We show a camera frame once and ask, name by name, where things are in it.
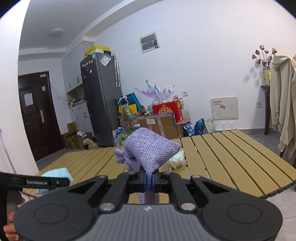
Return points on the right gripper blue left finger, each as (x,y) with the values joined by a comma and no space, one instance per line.
(146,182)

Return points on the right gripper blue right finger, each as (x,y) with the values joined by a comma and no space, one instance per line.
(151,183)

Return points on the purple drawstring cloth bag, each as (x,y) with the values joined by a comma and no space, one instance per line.
(149,150)

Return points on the person's left hand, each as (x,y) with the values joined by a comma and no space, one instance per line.
(9,229)

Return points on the clear plastic bag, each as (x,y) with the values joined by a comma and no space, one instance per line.
(176,161)

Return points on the large cardboard box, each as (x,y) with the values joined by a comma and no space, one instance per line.
(163,124)

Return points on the red gift box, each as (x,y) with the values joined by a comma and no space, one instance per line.
(169,107)

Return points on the blue gift bag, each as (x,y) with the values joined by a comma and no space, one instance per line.
(130,99)

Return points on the open cardboard box floor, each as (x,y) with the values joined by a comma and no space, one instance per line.
(73,139)

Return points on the tan folding slat table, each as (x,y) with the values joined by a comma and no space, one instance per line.
(231,158)

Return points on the iridescent flower bouquet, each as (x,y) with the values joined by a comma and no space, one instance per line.
(157,93)

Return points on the dark brown door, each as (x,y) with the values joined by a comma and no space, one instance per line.
(39,117)

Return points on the dark grey refrigerator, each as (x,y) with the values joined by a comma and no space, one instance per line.
(101,91)

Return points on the white kitchen cabinet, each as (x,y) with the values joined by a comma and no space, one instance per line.
(75,93)

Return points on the yellow box on refrigerator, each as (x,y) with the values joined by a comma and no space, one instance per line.
(98,49)

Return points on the yellow vase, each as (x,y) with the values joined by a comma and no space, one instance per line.
(267,76)

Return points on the round ceiling lamp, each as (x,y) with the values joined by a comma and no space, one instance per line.
(56,33)

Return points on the dried flower bouquet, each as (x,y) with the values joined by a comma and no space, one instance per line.
(263,56)

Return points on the cream hanging jacket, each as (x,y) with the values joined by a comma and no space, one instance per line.
(282,101)

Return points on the white wall heater panel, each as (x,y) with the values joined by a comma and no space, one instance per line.
(224,108)

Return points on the wall electrical panel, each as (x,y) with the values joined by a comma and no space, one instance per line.
(149,42)

